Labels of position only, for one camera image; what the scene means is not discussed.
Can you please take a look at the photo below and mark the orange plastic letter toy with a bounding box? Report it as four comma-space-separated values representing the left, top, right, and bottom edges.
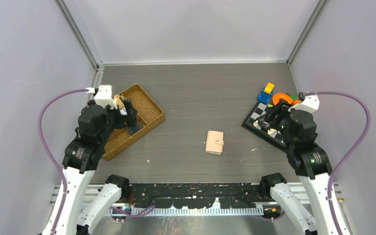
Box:
272, 93, 301, 105

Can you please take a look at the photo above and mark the black white checkerboard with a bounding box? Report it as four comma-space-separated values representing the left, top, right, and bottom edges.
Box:
241, 101, 286, 152

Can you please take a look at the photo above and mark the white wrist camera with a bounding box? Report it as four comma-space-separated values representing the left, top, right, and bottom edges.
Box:
86, 85, 118, 109
288, 95, 320, 114

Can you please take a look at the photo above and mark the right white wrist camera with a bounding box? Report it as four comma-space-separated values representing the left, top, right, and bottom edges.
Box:
288, 95, 320, 114

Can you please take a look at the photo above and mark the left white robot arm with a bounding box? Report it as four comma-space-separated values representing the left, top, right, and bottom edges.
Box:
42, 99, 138, 235

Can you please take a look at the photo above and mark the yellow toy block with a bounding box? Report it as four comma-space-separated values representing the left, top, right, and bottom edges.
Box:
263, 82, 275, 94

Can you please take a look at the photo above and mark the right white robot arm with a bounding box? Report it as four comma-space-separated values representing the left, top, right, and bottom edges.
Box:
259, 103, 350, 235

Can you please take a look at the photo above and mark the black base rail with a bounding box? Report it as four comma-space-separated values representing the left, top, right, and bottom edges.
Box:
116, 183, 275, 209

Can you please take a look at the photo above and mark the blue toy block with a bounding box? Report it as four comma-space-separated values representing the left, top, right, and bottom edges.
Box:
257, 91, 274, 105

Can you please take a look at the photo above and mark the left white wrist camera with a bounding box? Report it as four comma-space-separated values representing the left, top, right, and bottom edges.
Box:
86, 85, 118, 109

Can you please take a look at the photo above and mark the gold credit card in tray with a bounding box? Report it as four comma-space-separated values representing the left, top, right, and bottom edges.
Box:
114, 94, 125, 109

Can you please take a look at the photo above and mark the beige card holder wallet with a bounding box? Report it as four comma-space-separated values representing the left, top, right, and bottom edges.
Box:
205, 130, 224, 155

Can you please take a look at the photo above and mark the woven wicker tray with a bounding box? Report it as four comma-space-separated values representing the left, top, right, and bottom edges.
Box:
103, 84, 165, 161

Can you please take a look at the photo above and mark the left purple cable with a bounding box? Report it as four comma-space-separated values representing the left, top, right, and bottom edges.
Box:
37, 88, 96, 235

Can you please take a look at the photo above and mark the green toy block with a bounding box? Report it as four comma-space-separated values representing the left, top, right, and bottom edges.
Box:
289, 94, 298, 101

